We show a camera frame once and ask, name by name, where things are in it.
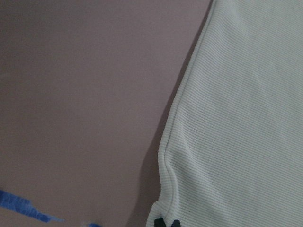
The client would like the brown paper table cover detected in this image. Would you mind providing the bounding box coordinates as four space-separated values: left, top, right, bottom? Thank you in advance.
0 0 212 227

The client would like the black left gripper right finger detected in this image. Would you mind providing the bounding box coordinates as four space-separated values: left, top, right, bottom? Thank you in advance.
171 220 181 227

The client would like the olive green long-sleeve shirt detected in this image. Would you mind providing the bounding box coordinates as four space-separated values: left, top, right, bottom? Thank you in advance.
146 0 303 227

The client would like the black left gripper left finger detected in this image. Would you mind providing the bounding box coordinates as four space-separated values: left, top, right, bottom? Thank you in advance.
154 218 165 227

